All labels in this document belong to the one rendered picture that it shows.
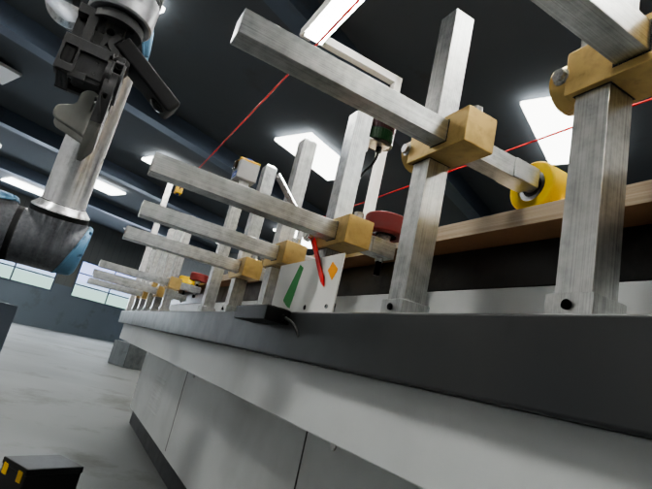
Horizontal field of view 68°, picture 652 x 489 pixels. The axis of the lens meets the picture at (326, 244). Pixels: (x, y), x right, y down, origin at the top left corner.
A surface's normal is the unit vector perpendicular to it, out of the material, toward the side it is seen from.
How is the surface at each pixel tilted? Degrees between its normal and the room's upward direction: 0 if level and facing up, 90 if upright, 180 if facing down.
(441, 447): 90
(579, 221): 90
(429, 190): 90
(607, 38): 180
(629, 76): 180
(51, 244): 103
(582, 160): 90
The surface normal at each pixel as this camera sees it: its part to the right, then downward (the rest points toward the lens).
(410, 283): 0.47, -0.12
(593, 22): -0.22, 0.94
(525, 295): -0.85, -0.31
